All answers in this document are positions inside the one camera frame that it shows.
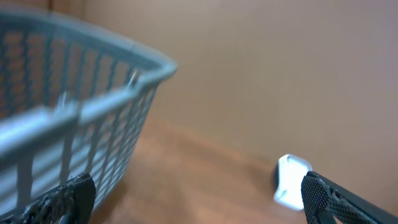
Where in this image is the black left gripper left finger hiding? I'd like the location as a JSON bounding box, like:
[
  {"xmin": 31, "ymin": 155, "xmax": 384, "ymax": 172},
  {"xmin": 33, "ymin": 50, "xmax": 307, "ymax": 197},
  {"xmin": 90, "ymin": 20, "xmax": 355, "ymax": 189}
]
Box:
[{"xmin": 1, "ymin": 173, "xmax": 96, "ymax": 224}]

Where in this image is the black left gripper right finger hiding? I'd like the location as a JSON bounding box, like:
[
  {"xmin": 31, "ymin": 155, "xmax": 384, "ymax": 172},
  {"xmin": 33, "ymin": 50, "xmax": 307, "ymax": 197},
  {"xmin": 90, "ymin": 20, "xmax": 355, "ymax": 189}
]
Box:
[{"xmin": 301, "ymin": 171, "xmax": 397, "ymax": 224}]

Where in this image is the white barcode scanner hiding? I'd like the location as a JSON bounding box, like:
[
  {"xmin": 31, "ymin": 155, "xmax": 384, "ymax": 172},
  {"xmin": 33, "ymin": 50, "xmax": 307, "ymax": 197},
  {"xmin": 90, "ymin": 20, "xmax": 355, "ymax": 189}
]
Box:
[{"xmin": 273, "ymin": 154, "xmax": 313, "ymax": 212}]

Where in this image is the grey plastic shopping basket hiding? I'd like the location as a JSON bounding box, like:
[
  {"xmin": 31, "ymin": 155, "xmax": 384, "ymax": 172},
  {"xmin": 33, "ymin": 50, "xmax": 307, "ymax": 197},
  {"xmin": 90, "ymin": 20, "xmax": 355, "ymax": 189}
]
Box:
[{"xmin": 1, "ymin": 6, "xmax": 178, "ymax": 216}]

